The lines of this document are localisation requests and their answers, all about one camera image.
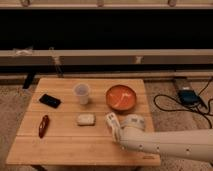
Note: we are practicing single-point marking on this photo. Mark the wooden table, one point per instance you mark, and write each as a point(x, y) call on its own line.
point(67, 143)

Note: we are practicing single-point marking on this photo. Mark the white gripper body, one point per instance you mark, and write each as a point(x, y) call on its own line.
point(133, 120)

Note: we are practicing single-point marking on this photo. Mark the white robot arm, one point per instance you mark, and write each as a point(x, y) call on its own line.
point(191, 144)

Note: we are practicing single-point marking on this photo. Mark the red chip bag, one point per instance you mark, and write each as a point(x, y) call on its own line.
point(43, 126)

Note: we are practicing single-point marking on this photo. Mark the orange bowl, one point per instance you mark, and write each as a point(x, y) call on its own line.
point(121, 98)

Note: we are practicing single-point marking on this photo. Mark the black power adapter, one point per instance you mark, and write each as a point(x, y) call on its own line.
point(188, 97)

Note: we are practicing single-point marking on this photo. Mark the black smartphone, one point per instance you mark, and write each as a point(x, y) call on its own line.
point(50, 100)

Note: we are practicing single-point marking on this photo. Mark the white labelled plastic bottle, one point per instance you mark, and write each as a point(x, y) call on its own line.
point(113, 123)

